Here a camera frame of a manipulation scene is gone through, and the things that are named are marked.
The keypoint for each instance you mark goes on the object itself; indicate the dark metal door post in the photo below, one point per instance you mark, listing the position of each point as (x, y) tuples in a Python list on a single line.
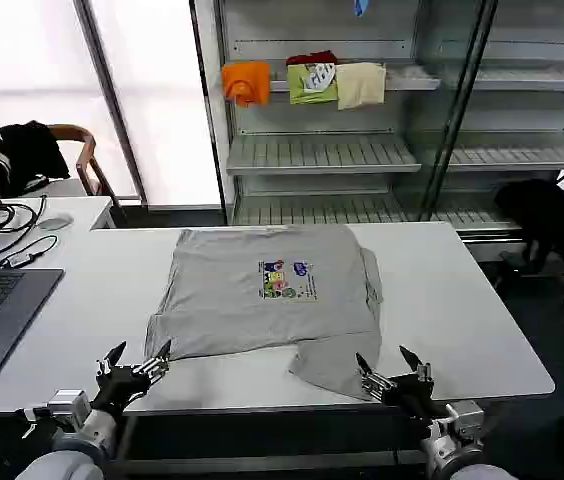
[(454, 110)]

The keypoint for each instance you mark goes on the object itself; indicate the grey window frame post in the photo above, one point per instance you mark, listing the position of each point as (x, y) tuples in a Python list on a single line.
[(112, 105)]

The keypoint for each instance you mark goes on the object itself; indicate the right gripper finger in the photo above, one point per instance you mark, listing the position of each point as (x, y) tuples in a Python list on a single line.
[(376, 386), (422, 371)]

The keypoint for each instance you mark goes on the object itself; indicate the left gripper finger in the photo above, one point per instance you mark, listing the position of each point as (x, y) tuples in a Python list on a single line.
[(111, 359), (154, 367)]

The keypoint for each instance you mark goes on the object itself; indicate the black cloth heap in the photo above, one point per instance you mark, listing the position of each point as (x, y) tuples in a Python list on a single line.
[(542, 215)]

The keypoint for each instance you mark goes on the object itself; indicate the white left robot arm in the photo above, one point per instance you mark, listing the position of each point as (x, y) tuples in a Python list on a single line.
[(69, 450)]

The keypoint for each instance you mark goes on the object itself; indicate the brown wooden chair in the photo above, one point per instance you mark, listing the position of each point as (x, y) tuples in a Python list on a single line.
[(87, 160)]

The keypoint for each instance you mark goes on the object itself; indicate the grey metal shelf rack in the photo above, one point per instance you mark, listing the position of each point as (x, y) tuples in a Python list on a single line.
[(322, 155)]

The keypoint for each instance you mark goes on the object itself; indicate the grey printed t-shirt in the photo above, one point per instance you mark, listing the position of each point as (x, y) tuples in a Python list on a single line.
[(262, 310)]

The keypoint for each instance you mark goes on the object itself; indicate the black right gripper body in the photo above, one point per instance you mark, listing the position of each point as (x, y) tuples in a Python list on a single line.
[(414, 395)]

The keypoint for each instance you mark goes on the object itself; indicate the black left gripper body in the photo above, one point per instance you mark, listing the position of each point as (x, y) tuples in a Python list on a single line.
[(119, 387)]

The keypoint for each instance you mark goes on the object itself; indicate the dark grey laptop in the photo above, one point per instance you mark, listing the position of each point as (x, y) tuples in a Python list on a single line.
[(7, 310)]

